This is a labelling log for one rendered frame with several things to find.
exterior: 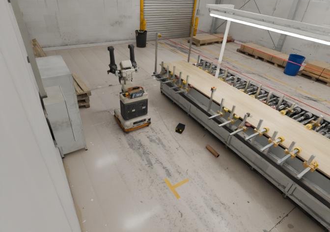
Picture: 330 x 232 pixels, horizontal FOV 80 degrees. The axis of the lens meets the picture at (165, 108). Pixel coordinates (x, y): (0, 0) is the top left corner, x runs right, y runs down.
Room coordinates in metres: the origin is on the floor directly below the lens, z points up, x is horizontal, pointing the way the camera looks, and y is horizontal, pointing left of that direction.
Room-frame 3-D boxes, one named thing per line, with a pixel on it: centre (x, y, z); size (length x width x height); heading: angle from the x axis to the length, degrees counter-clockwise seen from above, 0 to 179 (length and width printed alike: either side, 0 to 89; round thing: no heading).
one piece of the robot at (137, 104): (3.51, 0.67, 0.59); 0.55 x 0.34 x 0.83; 125
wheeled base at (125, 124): (3.59, 0.72, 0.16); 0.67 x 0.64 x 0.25; 35
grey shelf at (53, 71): (2.87, 1.84, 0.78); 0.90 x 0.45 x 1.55; 35
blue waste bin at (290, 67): (7.42, -4.77, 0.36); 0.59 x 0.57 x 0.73; 125
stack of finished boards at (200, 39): (11.29, -2.25, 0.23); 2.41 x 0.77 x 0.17; 127
